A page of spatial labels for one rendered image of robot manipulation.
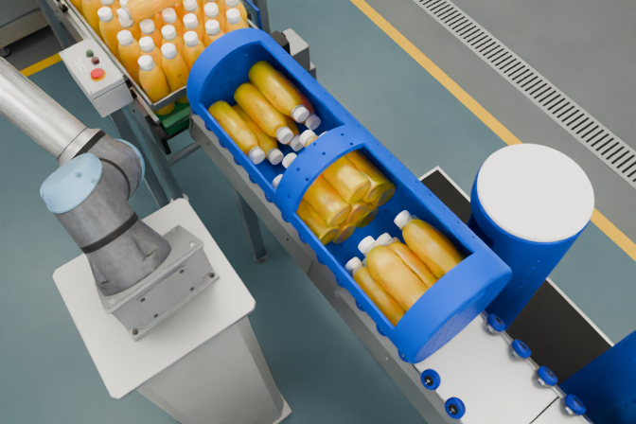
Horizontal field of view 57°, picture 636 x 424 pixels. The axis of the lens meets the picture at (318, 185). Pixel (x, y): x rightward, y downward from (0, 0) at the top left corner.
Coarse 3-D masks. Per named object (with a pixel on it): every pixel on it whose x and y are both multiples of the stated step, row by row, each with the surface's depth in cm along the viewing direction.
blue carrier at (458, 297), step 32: (256, 32) 149; (224, 64) 153; (288, 64) 143; (192, 96) 149; (224, 96) 161; (320, 96) 137; (320, 128) 157; (352, 128) 132; (320, 160) 126; (384, 160) 127; (288, 192) 130; (416, 192) 122; (384, 224) 146; (448, 224) 118; (320, 256) 130; (352, 256) 142; (480, 256) 114; (352, 288) 123; (448, 288) 109; (480, 288) 109; (384, 320) 117; (416, 320) 111; (448, 320) 108; (416, 352) 113
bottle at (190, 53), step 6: (198, 42) 166; (186, 48) 166; (192, 48) 166; (198, 48) 167; (204, 48) 169; (186, 54) 167; (192, 54) 167; (198, 54) 167; (186, 60) 169; (192, 60) 168
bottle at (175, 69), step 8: (176, 56) 165; (168, 64) 164; (176, 64) 165; (184, 64) 167; (168, 72) 166; (176, 72) 166; (184, 72) 168; (168, 80) 170; (176, 80) 169; (184, 80) 170; (176, 88) 172; (184, 96) 175
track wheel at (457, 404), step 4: (448, 400) 124; (452, 400) 123; (456, 400) 123; (460, 400) 123; (448, 404) 124; (452, 404) 123; (456, 404) 123; (460, 404) 122; (464, 404) 123; (448, 408) 124; (452, 408) 123; (456, 408) 123; (460, 408) 122; (464, 408) 122; (448, 412) 124; (452, 412) 123; (456, 412) 123; (460, 412) 122; (464, 412) 122; (452, 416) 123; (456, 416) 123; (460, 416) 122
